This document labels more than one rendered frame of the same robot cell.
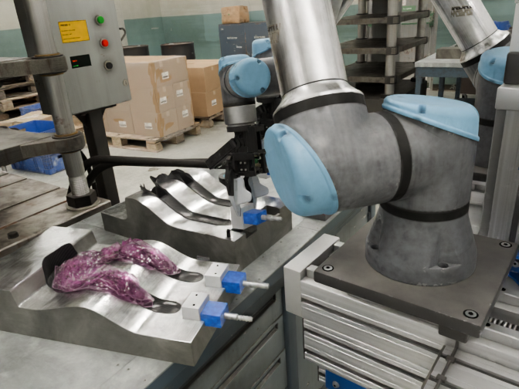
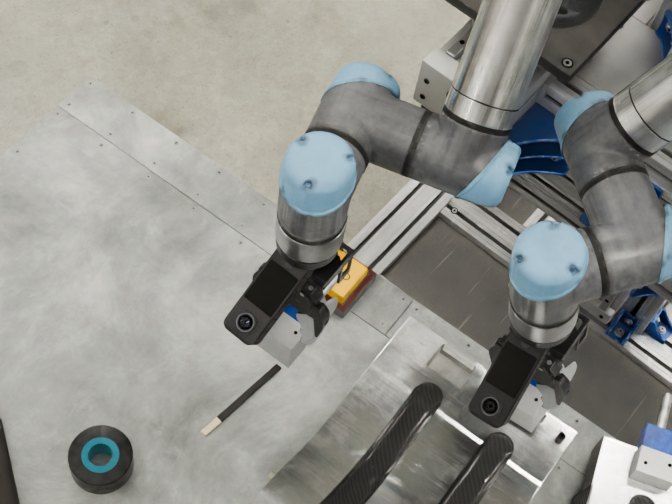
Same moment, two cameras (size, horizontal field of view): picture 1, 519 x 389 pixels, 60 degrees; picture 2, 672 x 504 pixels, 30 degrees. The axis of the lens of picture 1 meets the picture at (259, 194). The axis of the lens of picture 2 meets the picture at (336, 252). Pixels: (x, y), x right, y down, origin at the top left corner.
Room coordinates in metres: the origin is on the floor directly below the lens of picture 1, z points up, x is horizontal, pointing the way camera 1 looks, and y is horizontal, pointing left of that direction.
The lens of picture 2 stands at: (1.36, 0.65, 2.35)
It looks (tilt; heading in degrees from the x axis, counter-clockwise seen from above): 60 degrees down; 261
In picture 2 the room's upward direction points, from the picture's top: 11 degrees clockwise
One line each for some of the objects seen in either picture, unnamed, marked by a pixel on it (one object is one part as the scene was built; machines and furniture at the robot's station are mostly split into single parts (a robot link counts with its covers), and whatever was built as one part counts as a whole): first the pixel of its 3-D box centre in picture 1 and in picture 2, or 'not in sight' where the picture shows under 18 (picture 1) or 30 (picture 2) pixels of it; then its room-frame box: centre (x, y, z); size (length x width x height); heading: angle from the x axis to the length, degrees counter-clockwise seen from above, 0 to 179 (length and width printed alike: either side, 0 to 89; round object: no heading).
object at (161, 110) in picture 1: (135, 99); not in sight; (5.30, 1.36, 0.47); 1.22 x 0.80 x 0.94; 58
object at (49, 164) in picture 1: (44, 156); not in sight; (4.46, 2.18, 0.11); 0.61 x 0.43 x 0.22; 60
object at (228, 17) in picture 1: (235, 14); not in sight; (8.57, 0.20, 1.26); 0.42 x 0.33 x 0.29; 54
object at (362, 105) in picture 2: not in sight; (366, 123); (1.23, -0.13, 1.25); 0.11 x 0.11 x 0.08; 68
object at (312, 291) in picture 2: (271, 116); (308, 257); (1.28, -0.05, 1.09); 0.09 x 0.08 x 0.12; 54
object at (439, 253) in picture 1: (421, 225); not in sight; (0.56, -0.22, 1.09); 0.15 x 0.15 x 0.10
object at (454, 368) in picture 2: (268, 216); (450, 369); (1.07, -0.02, 0.87); 0.05 x 0.05 x 0.04; 54
